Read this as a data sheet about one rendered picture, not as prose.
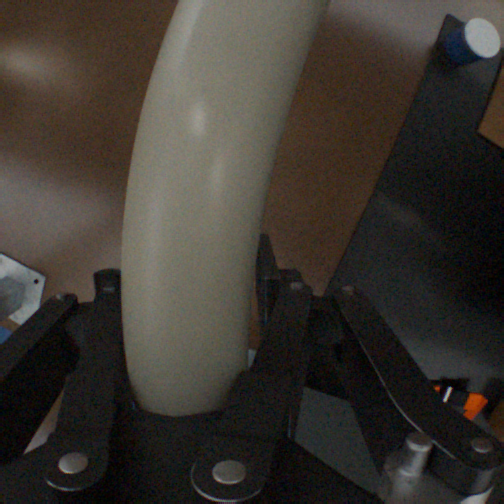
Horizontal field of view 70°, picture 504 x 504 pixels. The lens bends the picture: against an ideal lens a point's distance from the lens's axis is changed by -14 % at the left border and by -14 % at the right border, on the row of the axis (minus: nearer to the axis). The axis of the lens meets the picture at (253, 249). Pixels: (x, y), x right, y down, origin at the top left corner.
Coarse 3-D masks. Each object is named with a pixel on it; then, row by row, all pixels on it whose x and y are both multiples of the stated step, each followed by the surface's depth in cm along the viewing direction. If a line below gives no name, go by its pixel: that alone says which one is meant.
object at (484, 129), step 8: (496, 80) 90; (496, 88) 90; (496, 96) 90; (488, 104) 91; (496, 104) 91; (488, 112) 91; (496, 112) 91; (488, 120) 92; (496, 120) 92; (480, 128) 93; (488, 128) 92; (496, 128) 92; (488, 136) 93; (496, 136) 93; (496, 144) 94
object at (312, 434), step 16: (304, 400) 107; (320, 400) 109; (336, 400) 113; (304, 416) 99; (320, 416) 102; (336, 416) 104; (352, 416) 107; (304, 432) 92; (320, 432) 95; (336, 432) 97; (352, 432) 99; (320, 448) 88; (336, 448) 90; (352, 448) 92; (336, 464) 84; (352, 464) 86; (368, 464) 88; (352, 480) 80; (368, 480) 82
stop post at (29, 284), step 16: (0, 256) 109; (0, 272) 110; (16, 272) 110; (32, 272) 110; (0, 288) 103; (16, 288) 107; (32, 288) 111; (0, 304) 98; (16, 304) 108; (32, 304) 112; (0, 320) 101; (16, 320) 114
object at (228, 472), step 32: (288, 288) 15; (288, 320) 13; (256, 352) 11; (288, 352) 11; (256, 384) 9; (288, 384) 8; (224, 416) 7; (256, 416) 7; (288, 416) 9; (224, 448) 6; (256, 448) 6; (192, 480) 6; (224, 480) 5; (256, 480) 6
